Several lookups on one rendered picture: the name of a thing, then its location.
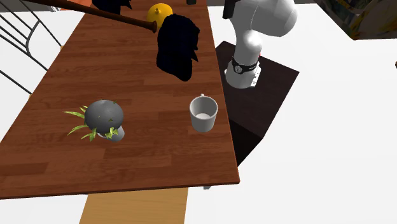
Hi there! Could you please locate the white mug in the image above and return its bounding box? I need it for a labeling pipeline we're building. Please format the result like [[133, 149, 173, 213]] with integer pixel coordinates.
[[189, 94, 219, 134]]

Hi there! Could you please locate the dark robot stand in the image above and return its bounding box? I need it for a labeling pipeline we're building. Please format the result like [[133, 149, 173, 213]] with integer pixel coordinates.
[[214, 40, 300, 167]]

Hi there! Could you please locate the large black ragged figure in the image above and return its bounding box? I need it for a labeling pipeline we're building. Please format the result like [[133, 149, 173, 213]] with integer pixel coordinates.
[[156, 13, 201, 83]]

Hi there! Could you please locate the brown wooden table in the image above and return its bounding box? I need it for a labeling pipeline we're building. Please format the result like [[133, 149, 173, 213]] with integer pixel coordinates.
[[0, 0, 241, 200]]

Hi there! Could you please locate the grey round pot with plant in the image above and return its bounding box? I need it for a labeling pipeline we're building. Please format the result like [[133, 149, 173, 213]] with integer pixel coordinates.
[[63, 99, 126, 143]]

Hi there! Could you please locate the light wooden bench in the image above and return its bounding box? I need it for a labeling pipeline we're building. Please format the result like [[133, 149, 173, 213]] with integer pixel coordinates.
[[78, 186, 190, 224]]

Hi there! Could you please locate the dark brown wooden bat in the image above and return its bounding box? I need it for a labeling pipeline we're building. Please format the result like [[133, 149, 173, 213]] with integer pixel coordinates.
[[23, 0, 158, 34]]

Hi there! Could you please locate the small black ragged figure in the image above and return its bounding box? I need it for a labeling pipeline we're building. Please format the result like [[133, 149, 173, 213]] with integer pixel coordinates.
[[92, 0, 133, 16]]

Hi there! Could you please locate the colourful patterned box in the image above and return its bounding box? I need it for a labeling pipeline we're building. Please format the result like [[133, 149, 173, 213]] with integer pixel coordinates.
[[313, 0, 397, 41]]

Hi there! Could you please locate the black wire chair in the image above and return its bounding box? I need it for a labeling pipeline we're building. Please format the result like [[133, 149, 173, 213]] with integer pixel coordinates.
[[0, 0, 63, 95]]

